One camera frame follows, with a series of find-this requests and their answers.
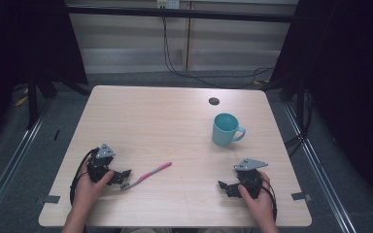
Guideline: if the left hand-held gripper cable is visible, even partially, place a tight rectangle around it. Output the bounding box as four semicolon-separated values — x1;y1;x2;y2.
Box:
69;148;100;207

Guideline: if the black floor cable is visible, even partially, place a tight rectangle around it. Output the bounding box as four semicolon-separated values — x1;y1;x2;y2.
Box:
284;90;317;158

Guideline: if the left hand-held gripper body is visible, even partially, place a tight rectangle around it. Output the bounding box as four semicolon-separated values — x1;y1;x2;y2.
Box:
86;143;118;184

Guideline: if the person's left hand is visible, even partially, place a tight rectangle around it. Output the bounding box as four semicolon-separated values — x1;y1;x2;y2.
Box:
74;160;116;216

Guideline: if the black metal stand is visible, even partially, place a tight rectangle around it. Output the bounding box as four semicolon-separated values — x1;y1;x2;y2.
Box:
26;69;58;131

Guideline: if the yellow floor marker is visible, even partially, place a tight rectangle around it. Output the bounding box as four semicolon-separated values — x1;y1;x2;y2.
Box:
13;86;30;108

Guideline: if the grey tape piece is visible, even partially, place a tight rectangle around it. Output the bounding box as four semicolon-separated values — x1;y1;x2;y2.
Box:
43;194;61;205
290;191;313;202

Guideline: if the person's right hand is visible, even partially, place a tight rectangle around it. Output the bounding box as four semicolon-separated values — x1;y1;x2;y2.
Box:
237;170;275;225

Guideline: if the right hand-held gripper cable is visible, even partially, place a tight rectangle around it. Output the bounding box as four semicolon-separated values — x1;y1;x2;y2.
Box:
260;176;279;223

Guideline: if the black horizontal bar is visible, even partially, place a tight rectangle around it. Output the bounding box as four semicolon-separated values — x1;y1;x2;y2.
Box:
65;4;296;24

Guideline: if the black curtain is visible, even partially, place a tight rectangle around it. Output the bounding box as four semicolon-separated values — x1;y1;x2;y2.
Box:
269;0;373;213
0;0;89;153

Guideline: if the white wall outlet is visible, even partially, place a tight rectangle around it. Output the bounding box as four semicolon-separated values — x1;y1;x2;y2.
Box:
155;0;181;10

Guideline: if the metal floor rail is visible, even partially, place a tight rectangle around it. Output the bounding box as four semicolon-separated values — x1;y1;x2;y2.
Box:
282;102;357;233
0;96;52;225

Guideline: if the teal cup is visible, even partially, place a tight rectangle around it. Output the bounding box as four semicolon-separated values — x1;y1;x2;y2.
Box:
211;112;247;148

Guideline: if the black wall cable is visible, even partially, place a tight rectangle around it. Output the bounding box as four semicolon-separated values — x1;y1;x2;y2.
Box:
161;7;275;89

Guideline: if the hand-held gripper cable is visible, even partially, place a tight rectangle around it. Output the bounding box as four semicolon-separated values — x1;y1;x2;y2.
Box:
260;176;279;223
69;148;100;207

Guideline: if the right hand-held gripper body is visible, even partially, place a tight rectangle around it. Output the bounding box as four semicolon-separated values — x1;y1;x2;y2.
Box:
233;157;270;200

